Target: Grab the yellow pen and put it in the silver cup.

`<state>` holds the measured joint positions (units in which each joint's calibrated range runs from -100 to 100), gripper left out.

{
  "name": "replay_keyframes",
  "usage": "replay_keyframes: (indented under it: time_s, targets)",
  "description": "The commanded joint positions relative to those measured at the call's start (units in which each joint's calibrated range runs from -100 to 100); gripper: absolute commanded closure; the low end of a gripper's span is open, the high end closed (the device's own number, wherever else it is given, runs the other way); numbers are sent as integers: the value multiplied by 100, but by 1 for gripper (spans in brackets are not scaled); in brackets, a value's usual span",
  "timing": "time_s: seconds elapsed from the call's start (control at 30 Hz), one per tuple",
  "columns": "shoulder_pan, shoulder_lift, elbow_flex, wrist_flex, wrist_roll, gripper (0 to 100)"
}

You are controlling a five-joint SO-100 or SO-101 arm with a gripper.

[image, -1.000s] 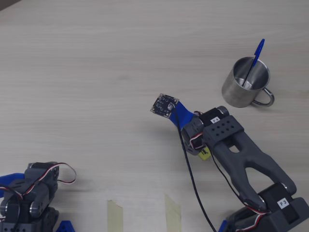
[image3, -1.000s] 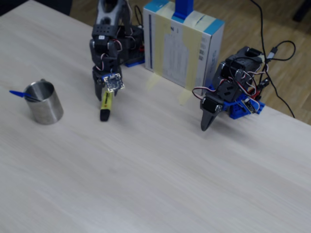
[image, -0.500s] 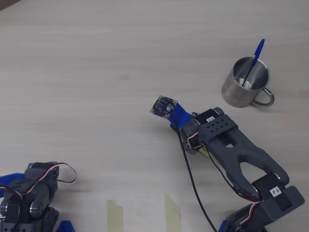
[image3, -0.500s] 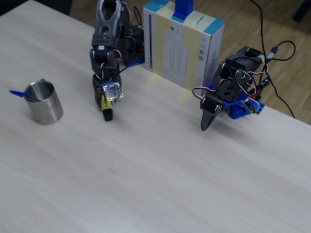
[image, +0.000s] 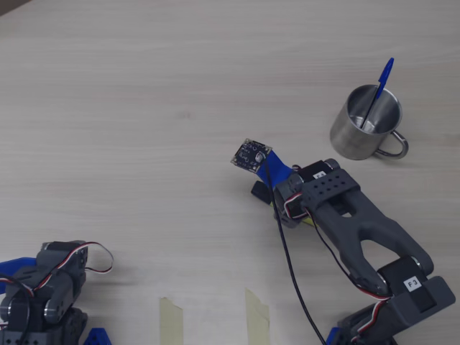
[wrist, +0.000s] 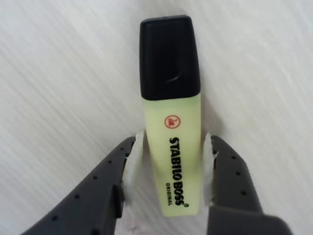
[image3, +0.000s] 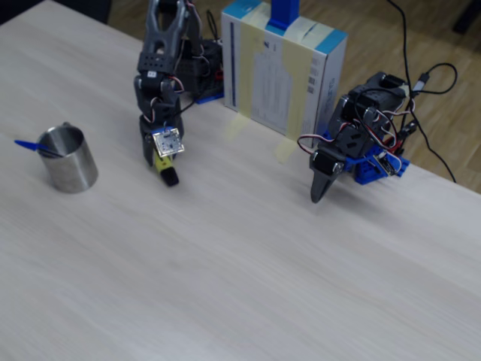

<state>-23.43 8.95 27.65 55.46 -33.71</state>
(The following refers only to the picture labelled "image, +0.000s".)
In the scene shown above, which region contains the blue ballpoint pen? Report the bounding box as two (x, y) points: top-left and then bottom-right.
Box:
(361, 57), (395, 131)

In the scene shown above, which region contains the yellow highlighter with black cap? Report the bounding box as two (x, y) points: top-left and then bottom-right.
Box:
(250, 181), (319, 230)

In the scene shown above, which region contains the silver metal cup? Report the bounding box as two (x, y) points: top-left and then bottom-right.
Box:
(329, 84), (410, 162)

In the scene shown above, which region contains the black camera cable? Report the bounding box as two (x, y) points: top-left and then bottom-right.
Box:
(263, 160), (328, 345)

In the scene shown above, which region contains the red white black servo wire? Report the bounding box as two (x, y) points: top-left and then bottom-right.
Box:
(53, 241), (115, 276)

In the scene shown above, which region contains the grey robot arm with camera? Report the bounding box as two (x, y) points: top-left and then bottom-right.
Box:
(298, 157), (456, 345)

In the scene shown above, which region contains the blue base under idle arm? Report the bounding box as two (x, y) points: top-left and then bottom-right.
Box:
(0, 257), (113, 345)

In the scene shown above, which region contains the grey idle gripper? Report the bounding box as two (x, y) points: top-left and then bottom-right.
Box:
(35, 240), (89, 288)

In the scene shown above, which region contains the grey gripper with camera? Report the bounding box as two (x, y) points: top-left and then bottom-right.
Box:
(272, 171), (313, 231)

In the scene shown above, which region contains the black camera circuit board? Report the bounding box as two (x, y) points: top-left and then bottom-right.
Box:
(229, 138), (273, 175)

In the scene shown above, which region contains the beige masking tape strip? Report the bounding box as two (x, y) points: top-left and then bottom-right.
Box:
(159, 296), (184, 345)
(245, 287), (270, 345)

